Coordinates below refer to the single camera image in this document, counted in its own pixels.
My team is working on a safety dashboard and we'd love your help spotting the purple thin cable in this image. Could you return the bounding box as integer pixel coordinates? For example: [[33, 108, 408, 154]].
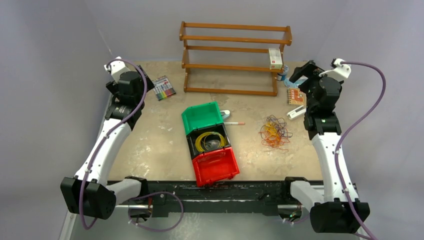
[[264, 114, 290, 147]]

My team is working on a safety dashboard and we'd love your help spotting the green plastic bin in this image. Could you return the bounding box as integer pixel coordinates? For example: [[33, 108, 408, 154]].
[[181, 101, 224, 135]]

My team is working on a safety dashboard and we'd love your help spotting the orange cable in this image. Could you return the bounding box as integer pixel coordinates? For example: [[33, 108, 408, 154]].
[[258, 120, 294, 152]]

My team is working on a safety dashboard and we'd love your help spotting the black plastic bin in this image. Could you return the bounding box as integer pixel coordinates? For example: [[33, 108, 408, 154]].
[[186, 123, 231, 160]]

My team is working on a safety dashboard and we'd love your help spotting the red plastic bin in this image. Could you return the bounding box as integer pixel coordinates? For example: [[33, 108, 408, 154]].
[[192, 147, 240, 187]]

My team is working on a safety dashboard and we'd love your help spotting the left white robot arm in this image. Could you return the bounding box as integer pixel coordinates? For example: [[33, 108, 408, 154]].
[[60, 63, 154, 220]]

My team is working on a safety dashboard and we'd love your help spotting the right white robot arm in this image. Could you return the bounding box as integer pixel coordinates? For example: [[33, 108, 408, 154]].
[[280, 58, 370, 234]]

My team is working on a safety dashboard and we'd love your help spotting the pack of coloured markers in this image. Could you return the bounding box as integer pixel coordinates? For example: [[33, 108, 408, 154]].
[[152, 75, 176, 101]]

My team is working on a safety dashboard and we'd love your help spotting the orange snack packet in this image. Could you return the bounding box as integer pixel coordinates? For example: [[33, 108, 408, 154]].
[[287, 88, 306, 106]]

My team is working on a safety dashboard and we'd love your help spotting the white red carton box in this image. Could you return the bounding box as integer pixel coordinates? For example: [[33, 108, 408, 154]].
[[268, 48, 284, 70]]

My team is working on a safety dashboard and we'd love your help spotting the white usb charger block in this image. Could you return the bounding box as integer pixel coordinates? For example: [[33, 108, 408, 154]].
[[286, 105, 306, 120]]

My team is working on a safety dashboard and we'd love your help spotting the wooden two-tier shelf rack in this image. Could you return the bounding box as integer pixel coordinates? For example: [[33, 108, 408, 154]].
[[178, 21, 293, 97]]

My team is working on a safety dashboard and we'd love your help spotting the white orange marker pen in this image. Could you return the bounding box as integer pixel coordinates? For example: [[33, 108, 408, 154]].
[[224, 122, 246, 126]]

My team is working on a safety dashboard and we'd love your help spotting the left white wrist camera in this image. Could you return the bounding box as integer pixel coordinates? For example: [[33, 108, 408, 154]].
[[104, 56, 130, 82]]

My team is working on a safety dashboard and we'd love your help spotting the yellow coiled cable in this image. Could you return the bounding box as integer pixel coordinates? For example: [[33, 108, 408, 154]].
[[194, 131, 227, 153]]

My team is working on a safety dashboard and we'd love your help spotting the right purple robot hose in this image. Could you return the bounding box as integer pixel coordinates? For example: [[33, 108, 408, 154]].
[[333, 60, 387, 240]]

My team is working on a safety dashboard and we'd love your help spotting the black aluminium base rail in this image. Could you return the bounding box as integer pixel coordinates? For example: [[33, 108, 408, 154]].
[[106, 180, 326, 219]]

